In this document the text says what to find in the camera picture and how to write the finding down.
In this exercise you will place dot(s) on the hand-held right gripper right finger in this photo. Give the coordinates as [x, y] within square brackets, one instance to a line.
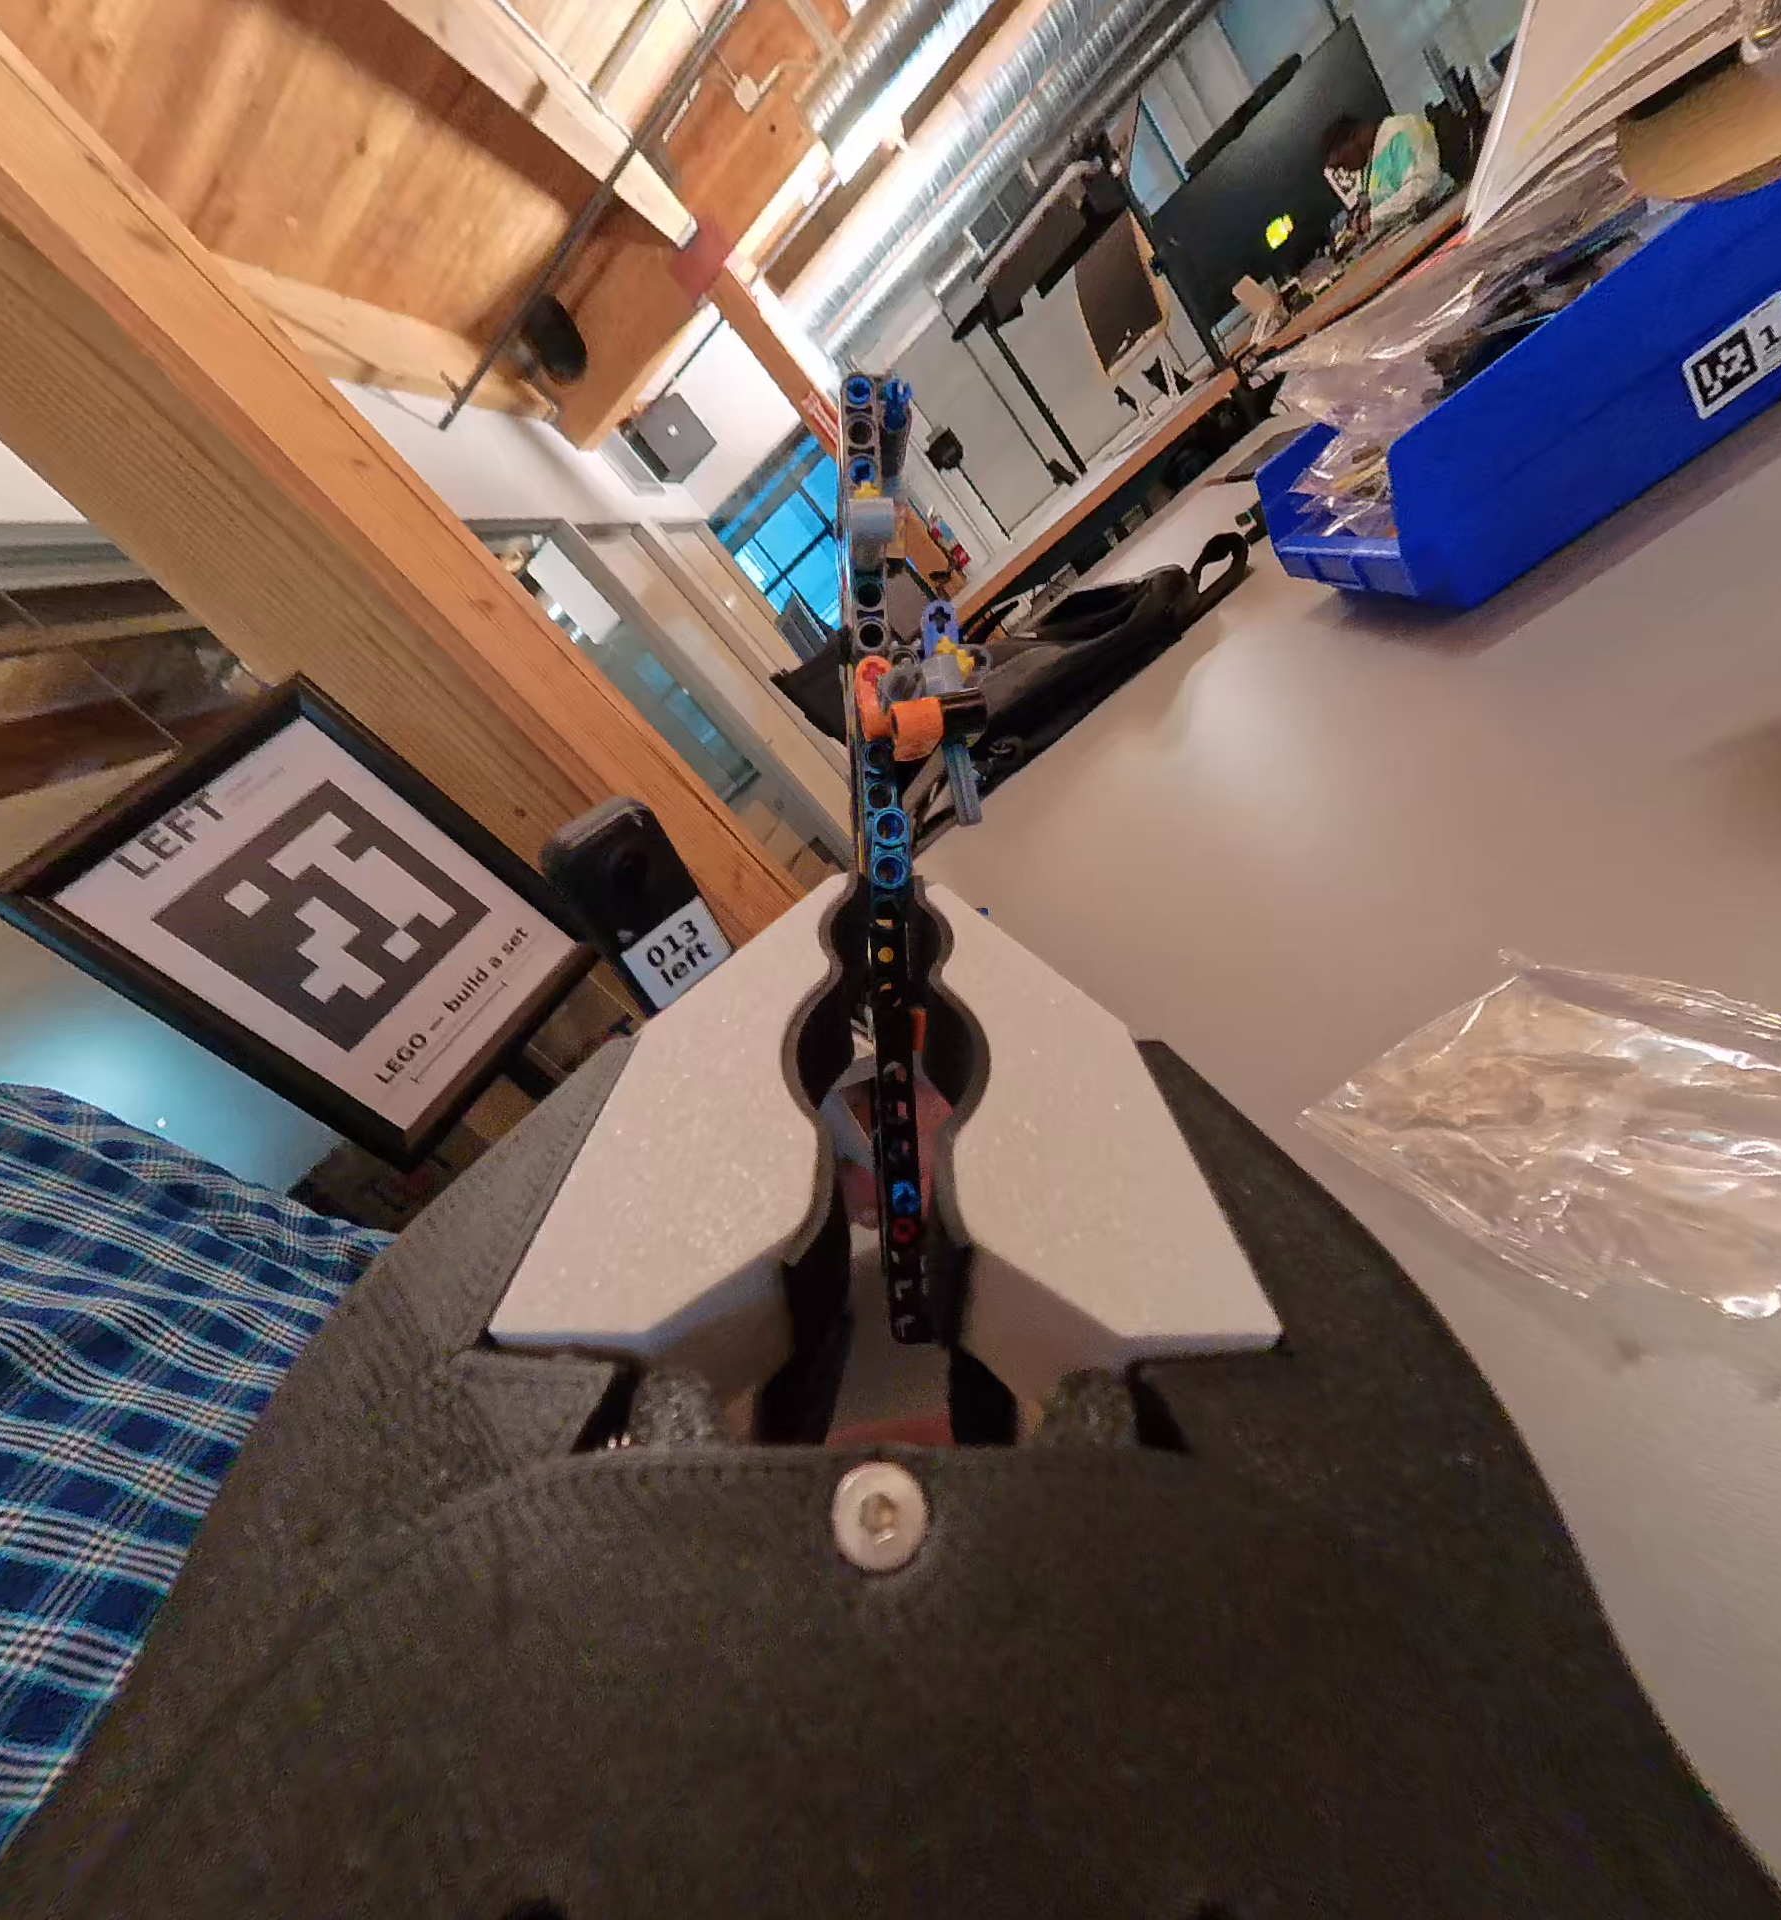
[1115, 1201]

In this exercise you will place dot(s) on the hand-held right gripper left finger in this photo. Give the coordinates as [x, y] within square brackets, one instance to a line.
[664, 1170]

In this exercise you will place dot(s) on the black technic lego assembly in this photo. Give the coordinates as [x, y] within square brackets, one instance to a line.
[890, 1051]

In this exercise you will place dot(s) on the person's left forearm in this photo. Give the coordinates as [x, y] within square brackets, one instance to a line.
[81, 1427]

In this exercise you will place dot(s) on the clear bags of lego parts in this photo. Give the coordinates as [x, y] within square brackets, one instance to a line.
[1431, 346]

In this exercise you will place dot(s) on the lego instruction booklet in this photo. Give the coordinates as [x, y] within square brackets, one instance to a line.
[1580, 91]

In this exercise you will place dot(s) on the black framed marker sign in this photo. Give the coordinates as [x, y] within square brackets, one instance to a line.
[304, 929]

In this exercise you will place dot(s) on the clear empty plastic bag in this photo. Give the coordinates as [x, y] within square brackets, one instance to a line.
[1580, 1140]

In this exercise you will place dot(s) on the black ceiling spotlight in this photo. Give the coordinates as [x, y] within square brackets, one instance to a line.
[551, 337]

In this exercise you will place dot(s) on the black backpack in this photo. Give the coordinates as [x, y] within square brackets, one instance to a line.
[1100, 630]

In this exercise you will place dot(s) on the blue parts bin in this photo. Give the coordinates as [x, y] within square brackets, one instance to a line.
[1549, 450]

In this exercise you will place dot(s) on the large black monitor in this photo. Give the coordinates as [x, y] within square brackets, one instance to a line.
[1250, 180]

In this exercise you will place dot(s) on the black wall box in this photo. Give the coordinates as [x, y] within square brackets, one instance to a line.
[676, 435]

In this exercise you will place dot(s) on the silver ventilation duct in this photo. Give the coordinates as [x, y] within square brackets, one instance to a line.
[951, 119]

